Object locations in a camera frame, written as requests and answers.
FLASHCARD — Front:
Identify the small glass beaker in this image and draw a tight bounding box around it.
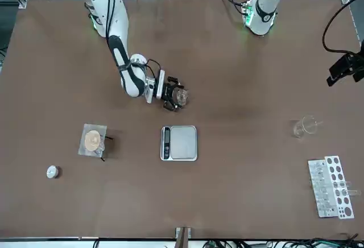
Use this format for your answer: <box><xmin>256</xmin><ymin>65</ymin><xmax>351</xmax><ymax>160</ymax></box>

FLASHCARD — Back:
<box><xmin>173</xmin><ymin>86</ymin><xmax>191</xmax><ymax>107</ymax></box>

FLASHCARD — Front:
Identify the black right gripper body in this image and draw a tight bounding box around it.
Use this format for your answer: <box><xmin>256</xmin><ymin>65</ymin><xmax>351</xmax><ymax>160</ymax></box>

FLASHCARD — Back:
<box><xmin>160</xmin><ymin>82</ymin><xmax>176</xmax><ymax>102</ymax></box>

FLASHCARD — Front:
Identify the glass alcohol lamp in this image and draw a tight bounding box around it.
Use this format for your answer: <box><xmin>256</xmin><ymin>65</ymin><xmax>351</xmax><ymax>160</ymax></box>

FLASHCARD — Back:
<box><xmin>95</xmin><ymin>139</ymin><xmax>106</xmax><ymax>157</ymax></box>

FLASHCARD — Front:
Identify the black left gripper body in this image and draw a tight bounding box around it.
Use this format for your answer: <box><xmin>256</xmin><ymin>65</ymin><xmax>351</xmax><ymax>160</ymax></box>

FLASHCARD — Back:
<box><xmin>352</xmin><ymin>49</ymin><xmax>364</xmax><ymax>72</ymax></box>

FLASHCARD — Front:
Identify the silver digital balance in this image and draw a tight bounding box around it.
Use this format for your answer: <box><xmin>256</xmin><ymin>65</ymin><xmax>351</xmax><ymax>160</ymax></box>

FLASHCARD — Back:
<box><xmin>160</xmin><ymin>125</ymin><xmax>198</xmax><ymax>162</ymax></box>

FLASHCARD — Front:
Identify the black tripod stand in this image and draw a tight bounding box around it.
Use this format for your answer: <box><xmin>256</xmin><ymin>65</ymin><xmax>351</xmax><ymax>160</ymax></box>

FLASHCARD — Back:
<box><xmin>98</xmin><ymin>135</ymin><xmax>115</xmax><ymax>163</ymax></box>

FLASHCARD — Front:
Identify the white test tube rack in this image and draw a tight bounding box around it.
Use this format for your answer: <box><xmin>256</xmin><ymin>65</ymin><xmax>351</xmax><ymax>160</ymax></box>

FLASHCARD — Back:
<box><xmin>307</xmin><ymin>154</ymin><xmax>355</xmax><ymax>220</ymax></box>

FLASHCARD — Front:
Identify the small white jar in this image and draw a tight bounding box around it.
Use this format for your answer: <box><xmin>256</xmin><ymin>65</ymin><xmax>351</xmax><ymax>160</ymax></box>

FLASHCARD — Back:
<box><xmin>45</xmin><ymin>165</ymin><xmax>61</xmax><ymax>179</ymax></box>

